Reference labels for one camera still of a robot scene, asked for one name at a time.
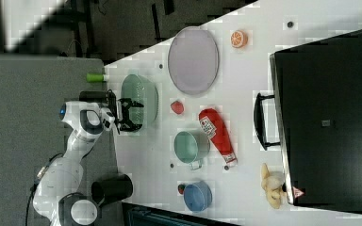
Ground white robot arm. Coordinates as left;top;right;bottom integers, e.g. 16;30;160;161
32;96;144;226

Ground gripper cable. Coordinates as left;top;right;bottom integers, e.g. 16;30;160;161
25;152;64;226

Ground green plastic strainer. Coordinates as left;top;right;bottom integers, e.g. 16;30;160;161
121;74;158;127

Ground orange slice toy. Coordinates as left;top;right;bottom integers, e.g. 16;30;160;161
231;30;248;48

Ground green metal cup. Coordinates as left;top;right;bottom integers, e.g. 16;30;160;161
173;130;210;170

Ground grey mat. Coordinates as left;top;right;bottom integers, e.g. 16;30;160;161
0;55;105;226

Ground red ketchup bottle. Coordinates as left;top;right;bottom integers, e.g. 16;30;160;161
199;108;238;168

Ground dark blue crate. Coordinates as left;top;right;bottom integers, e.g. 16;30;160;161
122;202;238;226

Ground black cylinder post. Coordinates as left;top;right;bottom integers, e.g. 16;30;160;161
91;174;133;206

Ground black toaster oven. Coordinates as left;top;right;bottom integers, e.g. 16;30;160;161
269;29;362;214

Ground peeled banana toy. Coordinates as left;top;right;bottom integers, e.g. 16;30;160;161
261;163;287;209

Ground grey round plate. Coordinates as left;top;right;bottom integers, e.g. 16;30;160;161
168;26;220;95

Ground black cylinder on mat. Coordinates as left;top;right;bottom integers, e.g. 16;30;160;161
78;90;109;103

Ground blue bowl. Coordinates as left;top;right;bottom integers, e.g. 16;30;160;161
183;181;212;213

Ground small red strawberry toy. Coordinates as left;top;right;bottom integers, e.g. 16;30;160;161
177;184;185;195

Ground green marker cylinder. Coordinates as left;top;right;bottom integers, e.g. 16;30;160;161
86;73;109;83

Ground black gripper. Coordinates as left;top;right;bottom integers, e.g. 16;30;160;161
111;97;144;132

